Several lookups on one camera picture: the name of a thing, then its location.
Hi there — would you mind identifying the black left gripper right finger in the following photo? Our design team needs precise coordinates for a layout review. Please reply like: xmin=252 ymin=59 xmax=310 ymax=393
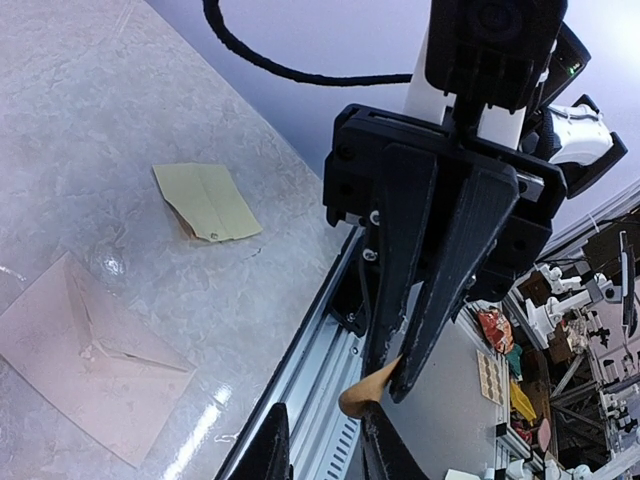
xmin=360 ymin=401 xmax=429 ymax=480

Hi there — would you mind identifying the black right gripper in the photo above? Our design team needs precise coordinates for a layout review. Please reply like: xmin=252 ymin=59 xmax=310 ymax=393
xmin=323 ymin=104 xmax=567 ymax=404

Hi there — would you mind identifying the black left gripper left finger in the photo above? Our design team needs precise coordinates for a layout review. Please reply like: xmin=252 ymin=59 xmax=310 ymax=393
xmin=226 ymin=402 xmax=293 ymax=480

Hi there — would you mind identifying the round sticker sheet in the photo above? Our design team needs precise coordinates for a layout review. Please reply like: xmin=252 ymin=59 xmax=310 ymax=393
xmin=153 ymin=163 xmax=262 ymax=243

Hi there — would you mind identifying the cluttered background workshop table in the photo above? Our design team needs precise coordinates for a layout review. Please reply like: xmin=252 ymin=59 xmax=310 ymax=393
xmin=439 ymin=209 xmax=640 ymax=480

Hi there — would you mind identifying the aluminium front table rail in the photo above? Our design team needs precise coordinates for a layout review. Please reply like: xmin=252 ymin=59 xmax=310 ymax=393
xmin=216 ymin=227 xmax=364 ymax=479

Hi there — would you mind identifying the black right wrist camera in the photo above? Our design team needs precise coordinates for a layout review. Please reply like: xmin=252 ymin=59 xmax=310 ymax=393
xmin=425 ymin=0 xmax=568 ymax=111

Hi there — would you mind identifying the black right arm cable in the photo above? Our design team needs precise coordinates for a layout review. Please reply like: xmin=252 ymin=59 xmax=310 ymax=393
xmin=202 ymin=0 xmax=414 ymax=90

